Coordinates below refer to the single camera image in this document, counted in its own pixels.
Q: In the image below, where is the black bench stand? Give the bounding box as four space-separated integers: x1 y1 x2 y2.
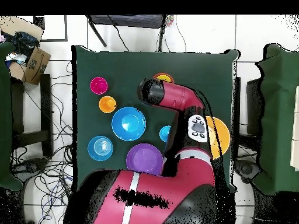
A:
10 73 54 157

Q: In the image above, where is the small blue bowl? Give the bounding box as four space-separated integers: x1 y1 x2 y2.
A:
87 135 114 162

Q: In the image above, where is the large orange bowl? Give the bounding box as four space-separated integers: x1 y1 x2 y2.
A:
204 115 231 160

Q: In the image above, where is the small red bowl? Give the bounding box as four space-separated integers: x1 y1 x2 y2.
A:
152 72 175 84

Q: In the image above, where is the grey black floor base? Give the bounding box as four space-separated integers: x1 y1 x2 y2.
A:
10 157 50 183
234 159 262 184

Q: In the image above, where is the pink cup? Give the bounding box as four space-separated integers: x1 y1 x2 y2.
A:
90 76 109 96

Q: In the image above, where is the black computer tower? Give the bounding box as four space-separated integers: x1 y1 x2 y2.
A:
246 78 263 136

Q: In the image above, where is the dark green tablecloth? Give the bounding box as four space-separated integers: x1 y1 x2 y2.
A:
71 44 241 194

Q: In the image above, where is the orange cup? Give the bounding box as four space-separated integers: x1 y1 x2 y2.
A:
98 95 117 114

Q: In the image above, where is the black metal frame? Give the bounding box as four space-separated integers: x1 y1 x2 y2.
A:
33 15 69 43

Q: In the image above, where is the black plastic bag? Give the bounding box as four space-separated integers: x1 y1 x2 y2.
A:
11 31 40 59

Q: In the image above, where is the green cloth covered table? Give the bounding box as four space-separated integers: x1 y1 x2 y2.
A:
0 41 24 192
255 43 299 196

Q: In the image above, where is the large blue bowl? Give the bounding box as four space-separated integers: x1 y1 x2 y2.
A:
111 106 147 142

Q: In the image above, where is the cardboard box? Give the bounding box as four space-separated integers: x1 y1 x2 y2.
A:
0 15 52 86

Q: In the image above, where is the black folding chair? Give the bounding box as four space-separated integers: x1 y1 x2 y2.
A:
85 15 167 53

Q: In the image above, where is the purple bowl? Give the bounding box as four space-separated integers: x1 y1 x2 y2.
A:
126 143 165 176

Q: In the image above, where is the tangle of floor cables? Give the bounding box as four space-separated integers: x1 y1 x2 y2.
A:
10 60 78 224

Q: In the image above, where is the blue cup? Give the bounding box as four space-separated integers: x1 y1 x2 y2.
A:
159 125 172 144

